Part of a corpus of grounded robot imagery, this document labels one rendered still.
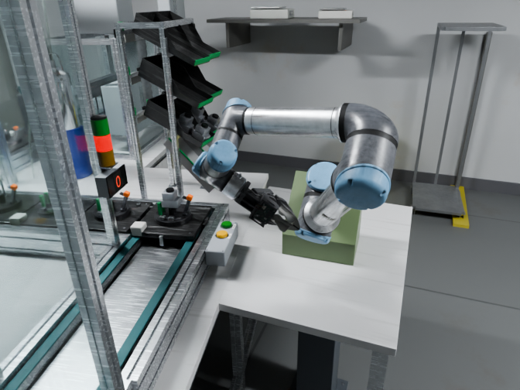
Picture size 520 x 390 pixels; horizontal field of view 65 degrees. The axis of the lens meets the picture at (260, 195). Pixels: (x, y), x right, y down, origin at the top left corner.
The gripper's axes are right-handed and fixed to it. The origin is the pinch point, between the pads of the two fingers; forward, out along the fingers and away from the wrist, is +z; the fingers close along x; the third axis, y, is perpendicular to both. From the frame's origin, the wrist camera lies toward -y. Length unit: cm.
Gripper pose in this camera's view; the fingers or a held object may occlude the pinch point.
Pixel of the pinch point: (295, 225)
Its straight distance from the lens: 124.7
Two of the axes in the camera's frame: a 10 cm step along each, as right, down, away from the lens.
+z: 8.2, 5.7, 0.9
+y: -1.3, 3.4, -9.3
